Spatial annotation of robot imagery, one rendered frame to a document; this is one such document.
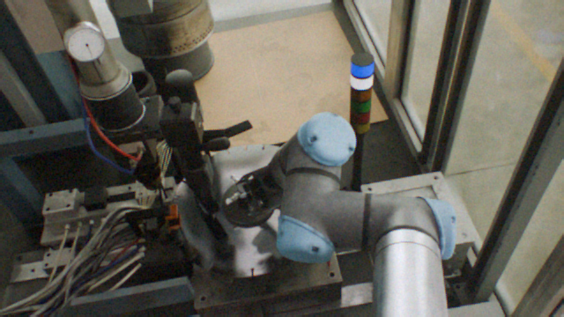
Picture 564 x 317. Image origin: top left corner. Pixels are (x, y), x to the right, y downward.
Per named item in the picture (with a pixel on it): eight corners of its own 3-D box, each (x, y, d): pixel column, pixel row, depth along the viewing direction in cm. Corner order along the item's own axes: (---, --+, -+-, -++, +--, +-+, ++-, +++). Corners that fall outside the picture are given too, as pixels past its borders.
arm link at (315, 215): (360, 256, 57) (367, 171, 62) (268, 246, 59) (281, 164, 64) (359, 271, 64) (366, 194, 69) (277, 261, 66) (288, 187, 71)
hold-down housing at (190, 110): (217, 171, 90) (193, 88, 75) (215, 191, 87) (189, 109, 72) (188, 172, 90) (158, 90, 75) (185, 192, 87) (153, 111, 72)
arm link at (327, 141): (301, 156, 60) (310, 99, 64) (272, 182, 70) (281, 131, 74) (358, 173, 63) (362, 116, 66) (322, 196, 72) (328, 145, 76)
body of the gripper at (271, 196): (233, 183, 86) (253, 160, 75) (273, 166, 90) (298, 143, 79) (252, 222, 84) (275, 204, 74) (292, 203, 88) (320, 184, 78)
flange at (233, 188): (277, 222, 96) (276, 215, 94) (221, 229, 96) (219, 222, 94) (273, 179, 103) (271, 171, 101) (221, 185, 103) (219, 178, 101)
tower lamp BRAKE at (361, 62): (369, 62, 98) (370, 49, 96) (375, 76, 95) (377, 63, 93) (348, 65, 98) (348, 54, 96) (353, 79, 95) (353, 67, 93)
